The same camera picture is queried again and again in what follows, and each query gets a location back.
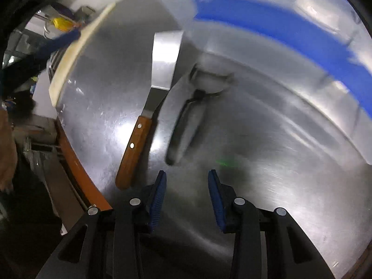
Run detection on clear plastic container blue clips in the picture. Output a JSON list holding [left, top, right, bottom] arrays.
[[182, 0, 372, 117]]

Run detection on cream plastic board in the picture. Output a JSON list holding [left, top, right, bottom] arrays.
[[49, 3, 117, 106]]

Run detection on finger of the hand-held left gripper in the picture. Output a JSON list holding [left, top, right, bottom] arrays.
[[38, 30, 82, 56]]

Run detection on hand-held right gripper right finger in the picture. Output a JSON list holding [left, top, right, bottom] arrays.
[[208, 169, 335, 279]]

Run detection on black handled peeler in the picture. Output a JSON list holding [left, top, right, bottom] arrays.
[[165, 63, 234, 166]]

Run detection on metal spatula wooden handle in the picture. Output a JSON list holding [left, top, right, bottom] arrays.
[[115, 30, 184, 189]]

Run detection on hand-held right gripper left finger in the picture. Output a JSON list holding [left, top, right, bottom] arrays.
[[36, 170, 167, 279]]

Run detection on yellow bottle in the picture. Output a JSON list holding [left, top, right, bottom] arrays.
[[51, 17, 74, 31]]

